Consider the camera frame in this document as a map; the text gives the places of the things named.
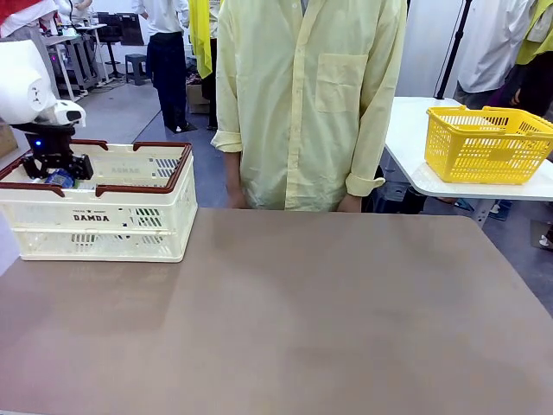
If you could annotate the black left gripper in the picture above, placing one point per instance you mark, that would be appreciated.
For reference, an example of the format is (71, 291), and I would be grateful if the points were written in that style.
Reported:
(47, 144)

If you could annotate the blue drink can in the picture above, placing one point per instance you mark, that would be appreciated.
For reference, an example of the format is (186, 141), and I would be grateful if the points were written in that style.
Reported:
(60, 177)

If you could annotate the person's left forearm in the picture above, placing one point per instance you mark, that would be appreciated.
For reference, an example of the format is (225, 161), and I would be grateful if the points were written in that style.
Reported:
(351, 202)

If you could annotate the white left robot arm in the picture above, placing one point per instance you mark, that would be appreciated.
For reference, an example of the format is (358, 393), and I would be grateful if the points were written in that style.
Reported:
(21, 82)

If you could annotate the person's right forearm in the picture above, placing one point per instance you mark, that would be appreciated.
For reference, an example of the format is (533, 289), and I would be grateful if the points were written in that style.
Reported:
(235, 173)

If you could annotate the cream plastic shopping basket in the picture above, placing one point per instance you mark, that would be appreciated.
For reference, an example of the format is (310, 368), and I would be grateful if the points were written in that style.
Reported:
(99, 242)

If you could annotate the yellow plastic basket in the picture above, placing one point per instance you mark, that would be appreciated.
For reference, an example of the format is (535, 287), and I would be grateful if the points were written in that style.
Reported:
(475, 151)

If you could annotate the person's right hand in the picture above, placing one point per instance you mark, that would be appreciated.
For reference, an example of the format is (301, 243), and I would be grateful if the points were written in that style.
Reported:
(237, 202)

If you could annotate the closed cardboard box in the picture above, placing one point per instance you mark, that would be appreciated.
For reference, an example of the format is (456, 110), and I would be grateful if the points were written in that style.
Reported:
(5, 138)

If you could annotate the grey standing desk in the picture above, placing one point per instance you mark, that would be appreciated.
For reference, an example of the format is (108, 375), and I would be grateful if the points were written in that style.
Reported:
(82, 47)

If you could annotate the small black step stool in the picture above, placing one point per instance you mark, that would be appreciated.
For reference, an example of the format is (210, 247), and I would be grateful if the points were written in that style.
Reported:
(136, 67)

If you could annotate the person in white top, navy trousers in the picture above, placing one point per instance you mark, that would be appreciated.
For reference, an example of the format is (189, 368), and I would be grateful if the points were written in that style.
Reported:
(166, 73)

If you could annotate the open cardboard box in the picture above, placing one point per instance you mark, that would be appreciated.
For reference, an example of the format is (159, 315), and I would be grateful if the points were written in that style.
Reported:
(196, 99)

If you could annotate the black monitor screen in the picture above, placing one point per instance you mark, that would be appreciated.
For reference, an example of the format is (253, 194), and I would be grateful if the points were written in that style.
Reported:
(129, 28)

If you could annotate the person with bright yellow garment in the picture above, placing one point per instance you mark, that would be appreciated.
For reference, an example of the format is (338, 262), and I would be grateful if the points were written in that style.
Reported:
(201, 39)

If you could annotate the person in pale yellow shirt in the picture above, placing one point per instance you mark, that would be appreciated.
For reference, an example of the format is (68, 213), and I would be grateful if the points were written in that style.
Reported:
(302, 108)

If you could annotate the white table with rounded corners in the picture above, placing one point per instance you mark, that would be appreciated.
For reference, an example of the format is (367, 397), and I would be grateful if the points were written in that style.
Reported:
(406, 129)

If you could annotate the black tripod pole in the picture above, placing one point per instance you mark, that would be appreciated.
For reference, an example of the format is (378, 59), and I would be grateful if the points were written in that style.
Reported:
(453, 47)

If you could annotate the person in white shirt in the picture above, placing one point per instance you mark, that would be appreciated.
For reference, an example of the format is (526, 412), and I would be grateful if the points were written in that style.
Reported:
(488, 43)

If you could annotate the person in yellow-green vest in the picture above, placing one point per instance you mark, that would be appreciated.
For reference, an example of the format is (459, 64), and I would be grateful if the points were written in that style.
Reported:
(538, 39)

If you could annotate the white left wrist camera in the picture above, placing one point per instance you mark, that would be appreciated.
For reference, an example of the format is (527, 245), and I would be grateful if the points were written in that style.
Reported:
(69, 113)

